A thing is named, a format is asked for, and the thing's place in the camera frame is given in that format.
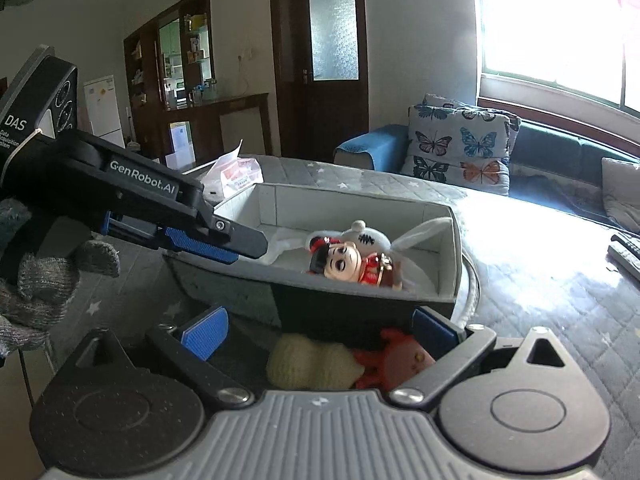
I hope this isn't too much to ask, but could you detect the white cushion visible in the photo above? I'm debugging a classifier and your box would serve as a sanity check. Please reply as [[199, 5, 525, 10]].
[[600, 157, 640, 234]]

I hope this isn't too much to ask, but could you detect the large window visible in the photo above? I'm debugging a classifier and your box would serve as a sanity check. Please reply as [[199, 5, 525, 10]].
[[472, 0, 640, 116]]

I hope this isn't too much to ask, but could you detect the black remote control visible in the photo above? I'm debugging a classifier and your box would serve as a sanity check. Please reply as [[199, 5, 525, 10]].
[[607, 232, 640, 281]]

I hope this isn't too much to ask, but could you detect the red costume doll figurine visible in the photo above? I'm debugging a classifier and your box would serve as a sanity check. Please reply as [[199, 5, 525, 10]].
[[306, 236, 404, 291]]

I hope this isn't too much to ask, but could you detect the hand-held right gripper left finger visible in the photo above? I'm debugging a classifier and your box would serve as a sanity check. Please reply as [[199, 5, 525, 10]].
[[62, 305, 255, 408]]

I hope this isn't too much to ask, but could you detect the dark wooden display cabinet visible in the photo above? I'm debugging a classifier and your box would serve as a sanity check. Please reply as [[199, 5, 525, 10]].
[[123, 0, 217, 161]]

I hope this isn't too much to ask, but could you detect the plastic bag with red packets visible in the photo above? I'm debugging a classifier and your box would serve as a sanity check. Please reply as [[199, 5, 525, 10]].
[[200, 140, 265, 199]]

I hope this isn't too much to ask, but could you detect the butterfly print pillow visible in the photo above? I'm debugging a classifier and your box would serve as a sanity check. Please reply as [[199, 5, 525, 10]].
[[402, 92, 521, 197]]

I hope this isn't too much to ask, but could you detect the cream knitted toy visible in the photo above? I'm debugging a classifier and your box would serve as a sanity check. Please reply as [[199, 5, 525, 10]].
[[266, 334, 366, 391]]

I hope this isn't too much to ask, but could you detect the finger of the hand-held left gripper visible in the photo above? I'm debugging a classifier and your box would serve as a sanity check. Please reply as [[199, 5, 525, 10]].
[[160, 212, 269, 265]]

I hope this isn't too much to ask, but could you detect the person's left hand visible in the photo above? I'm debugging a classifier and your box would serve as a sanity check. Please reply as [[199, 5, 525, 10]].
[[0, 199, 121, 361]]

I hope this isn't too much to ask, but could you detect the blue sofa armrest cover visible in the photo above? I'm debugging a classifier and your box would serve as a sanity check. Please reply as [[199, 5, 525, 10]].
[[333, 124, 411, 174]]

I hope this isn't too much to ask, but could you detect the dark wooden door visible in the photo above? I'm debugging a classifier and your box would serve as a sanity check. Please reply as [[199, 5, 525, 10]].
[[268, 0, 370, 159]]

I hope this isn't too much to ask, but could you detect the white plush toy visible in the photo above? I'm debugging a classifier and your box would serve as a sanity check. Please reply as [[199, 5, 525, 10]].
[[340, 220, 394, 252]]

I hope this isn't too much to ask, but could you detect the red plush toy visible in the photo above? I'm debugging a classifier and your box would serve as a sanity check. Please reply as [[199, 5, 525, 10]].
[[352, 328, 437, 391]]

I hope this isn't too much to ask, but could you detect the grey felt storage box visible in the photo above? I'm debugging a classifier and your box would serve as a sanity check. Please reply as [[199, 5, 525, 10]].
[[164, 182, 463, 348]]

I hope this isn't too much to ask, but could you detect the white refrigerator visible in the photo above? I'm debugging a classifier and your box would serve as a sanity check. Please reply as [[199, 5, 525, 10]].
[[82, 74, 126, 149]]

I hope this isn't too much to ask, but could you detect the dark green sofa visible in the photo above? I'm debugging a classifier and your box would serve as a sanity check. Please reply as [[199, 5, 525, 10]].
[[507, 119, 640, 232]]

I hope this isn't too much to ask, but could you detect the dark wooden sideboard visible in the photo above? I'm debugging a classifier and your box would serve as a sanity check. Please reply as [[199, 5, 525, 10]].
[[162, 92, 272, 167]]

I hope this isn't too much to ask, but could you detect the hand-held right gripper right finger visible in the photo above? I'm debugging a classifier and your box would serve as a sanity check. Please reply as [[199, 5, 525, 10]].
[[388, 306, 573, 408]]

